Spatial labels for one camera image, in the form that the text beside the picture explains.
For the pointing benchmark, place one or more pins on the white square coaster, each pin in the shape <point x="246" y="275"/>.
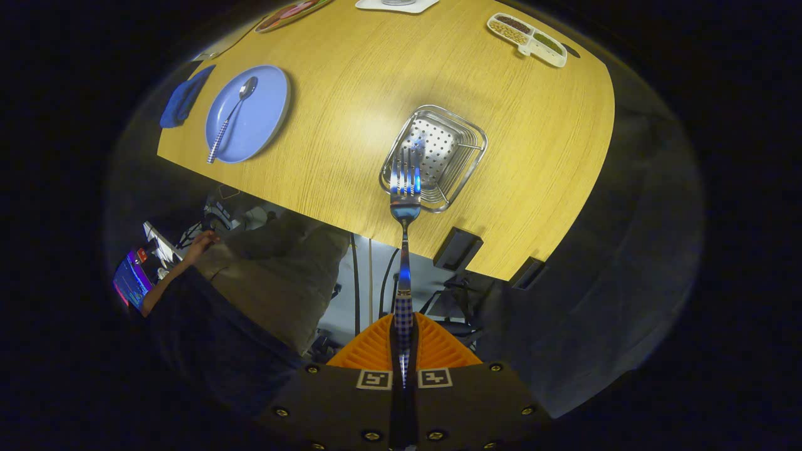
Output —
<point x="401" y="8"/>

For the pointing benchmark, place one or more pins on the black table bracket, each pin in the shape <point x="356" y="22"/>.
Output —
<point x="457" y="248"/>
<point x="526" y="274"/>

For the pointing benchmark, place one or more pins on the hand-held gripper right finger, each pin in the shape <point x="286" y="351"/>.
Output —
<point x="412" y="416"/>

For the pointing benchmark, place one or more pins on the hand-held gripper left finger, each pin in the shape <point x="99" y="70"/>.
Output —
<point x="396" y="416"/>

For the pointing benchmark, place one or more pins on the blue round plate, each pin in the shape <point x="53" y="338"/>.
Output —
<point x="260" y="119"/>

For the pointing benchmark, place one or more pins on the white divided snack tray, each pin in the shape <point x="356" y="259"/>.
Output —
<point x="532" y="39"/>

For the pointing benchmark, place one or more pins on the blue folded cloth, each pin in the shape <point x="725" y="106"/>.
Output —
<point x="182" y="100"/>

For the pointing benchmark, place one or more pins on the white side desk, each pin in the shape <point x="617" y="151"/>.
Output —
<point x="160" y="244"/>

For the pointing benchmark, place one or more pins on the plate of food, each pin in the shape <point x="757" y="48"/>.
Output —
<point x="288" y="14"/>

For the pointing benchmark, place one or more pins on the laptop with lit screen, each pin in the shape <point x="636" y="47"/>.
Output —
<point x="131" y="282"/>

